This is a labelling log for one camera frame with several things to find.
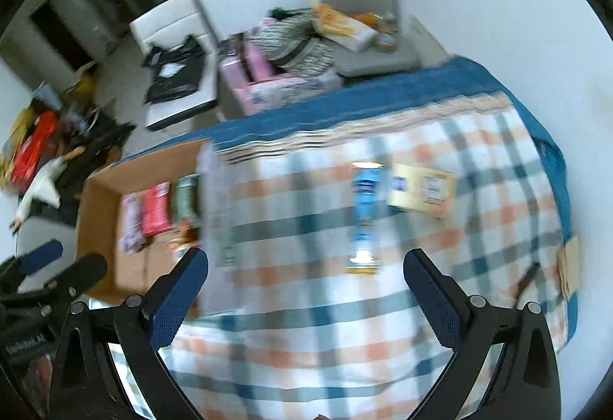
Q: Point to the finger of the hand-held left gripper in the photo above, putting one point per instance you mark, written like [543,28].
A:
[43,253]
[84,270]

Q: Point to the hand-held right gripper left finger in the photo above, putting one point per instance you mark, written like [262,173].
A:
[178,305]

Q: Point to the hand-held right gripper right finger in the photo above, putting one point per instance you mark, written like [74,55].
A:
[433,305]

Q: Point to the cardboard box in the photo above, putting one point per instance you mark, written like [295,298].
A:
[98,209]

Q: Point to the yellow packet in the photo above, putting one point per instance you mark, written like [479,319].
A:
[421,190]

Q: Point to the blue packet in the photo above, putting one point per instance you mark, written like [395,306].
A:
[365,204]

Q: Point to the pink packet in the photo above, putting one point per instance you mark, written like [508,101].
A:
[130,224]

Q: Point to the brown snack packet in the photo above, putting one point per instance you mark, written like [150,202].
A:
[184,238]

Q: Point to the white goose plush toy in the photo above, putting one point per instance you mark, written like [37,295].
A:
[45,183]

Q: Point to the white printed plastic bag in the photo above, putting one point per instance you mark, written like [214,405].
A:
[218,219]

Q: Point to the red packet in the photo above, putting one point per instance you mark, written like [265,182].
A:
[157,209]

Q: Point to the black thin object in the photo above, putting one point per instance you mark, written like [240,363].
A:
[527,277]

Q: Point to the green packet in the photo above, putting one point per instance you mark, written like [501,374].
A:
[186,202]

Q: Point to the red bag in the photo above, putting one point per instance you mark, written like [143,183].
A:
[33,142]

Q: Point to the plaid blanket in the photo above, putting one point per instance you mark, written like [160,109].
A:
[311,329]

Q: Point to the dark cloth pile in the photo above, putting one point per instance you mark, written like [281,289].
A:
[100,137]

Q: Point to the small cardboard piece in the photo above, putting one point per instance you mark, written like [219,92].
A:
[570,264]

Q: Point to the black plastic bag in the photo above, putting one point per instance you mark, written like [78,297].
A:
[172,80]

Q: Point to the plaid checkered tablecloth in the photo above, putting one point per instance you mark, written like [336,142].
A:
[383,85]

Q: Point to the pink box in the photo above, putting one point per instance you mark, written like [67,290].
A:
[268,90]

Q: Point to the white ottoman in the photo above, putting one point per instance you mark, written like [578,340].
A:
[163,18]

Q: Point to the orange snack packet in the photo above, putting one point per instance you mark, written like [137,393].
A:
[383,30]

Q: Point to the striped cloth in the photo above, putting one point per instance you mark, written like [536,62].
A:
[297,51]

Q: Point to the yellow white snack bag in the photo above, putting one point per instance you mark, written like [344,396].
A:
[342,30]

